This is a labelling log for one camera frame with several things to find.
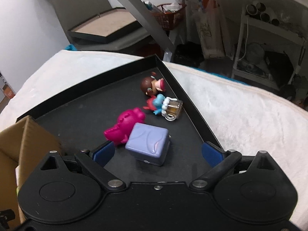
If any lilac cube box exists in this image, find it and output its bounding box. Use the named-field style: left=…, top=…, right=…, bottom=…
left=125, top=123, right=170, bottom=166

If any brown cardboard box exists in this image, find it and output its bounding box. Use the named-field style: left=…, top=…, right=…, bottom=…
left=1, top=116, right=61, bottom=230

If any grey chair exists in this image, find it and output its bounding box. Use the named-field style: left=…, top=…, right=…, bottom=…
left=52, top=0, right=150, bottom=52

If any brown-haired girl figurine head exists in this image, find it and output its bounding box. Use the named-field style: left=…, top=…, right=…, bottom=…
left=141, top=72, right=166, bottom=96

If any white plastic shopping bag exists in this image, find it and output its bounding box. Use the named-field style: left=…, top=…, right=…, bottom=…
left=193, top=0, right=234, bottom=59

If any white shelf rack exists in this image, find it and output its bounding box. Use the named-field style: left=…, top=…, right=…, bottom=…
left=231, top=6, right=307, bottom=91

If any black shallow tray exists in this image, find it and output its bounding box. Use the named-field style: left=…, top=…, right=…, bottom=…
left=26, top=56, right=219, bottom=183

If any red plastic basket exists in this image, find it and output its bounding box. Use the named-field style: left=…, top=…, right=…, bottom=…
left=151, top=4, right=186, bottom=30

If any black framed cork board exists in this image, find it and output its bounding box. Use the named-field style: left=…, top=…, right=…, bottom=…
left=68, top=8, right=141, bottom=44

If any blue figure with beer mug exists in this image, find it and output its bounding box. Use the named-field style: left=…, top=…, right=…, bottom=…
left=143, top=94, right=183, bottom=121

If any magenta dinosaur toy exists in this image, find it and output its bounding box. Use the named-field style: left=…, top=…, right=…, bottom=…
left=103, top=108, right=146, bottom=146

